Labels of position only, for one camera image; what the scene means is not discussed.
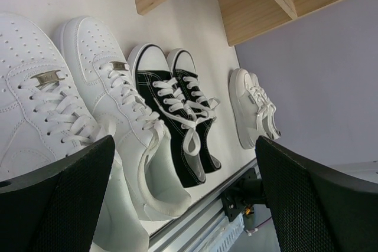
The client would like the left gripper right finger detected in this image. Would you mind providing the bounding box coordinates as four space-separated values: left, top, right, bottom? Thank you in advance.
255 136 377 251

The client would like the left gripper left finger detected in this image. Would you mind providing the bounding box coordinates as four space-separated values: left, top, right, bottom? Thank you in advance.
1 135 115 251

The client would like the white low sneaker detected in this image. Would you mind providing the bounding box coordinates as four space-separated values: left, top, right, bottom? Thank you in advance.
229 68 281 149
249 73 276 116

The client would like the black canvas sneaker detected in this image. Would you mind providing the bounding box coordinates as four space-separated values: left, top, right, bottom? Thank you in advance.
167 48 221 174
128 43 206 188

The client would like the white leather sneaker left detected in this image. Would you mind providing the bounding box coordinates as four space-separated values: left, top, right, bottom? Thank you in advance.
1 12 149 251

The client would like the white leather sneaker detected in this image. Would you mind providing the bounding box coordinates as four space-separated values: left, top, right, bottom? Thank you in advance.
1 12 149 251
53 16 191 221

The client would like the white leather sneaker right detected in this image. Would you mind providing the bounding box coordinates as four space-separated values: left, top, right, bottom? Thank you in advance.
53 16 191 221

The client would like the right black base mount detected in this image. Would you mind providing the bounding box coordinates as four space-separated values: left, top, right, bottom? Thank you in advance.
220 168 268 222

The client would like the perforated cable tray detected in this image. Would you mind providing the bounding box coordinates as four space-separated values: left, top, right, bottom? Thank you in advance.
206 214 245 252

